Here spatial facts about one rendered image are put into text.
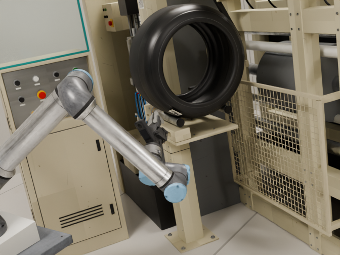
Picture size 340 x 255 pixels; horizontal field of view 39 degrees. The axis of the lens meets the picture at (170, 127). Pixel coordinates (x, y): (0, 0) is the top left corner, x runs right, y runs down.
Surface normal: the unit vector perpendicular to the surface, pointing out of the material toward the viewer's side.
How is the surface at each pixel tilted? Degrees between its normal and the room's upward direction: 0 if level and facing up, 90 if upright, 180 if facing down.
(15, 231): 5
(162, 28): 55
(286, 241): 0
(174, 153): 90
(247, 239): 0
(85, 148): 90
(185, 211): 90
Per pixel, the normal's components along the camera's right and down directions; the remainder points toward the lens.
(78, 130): 0.39, 0.19
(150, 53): -0.40, 0.05
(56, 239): -0.16, -0.95
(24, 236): 0.79, 0.04
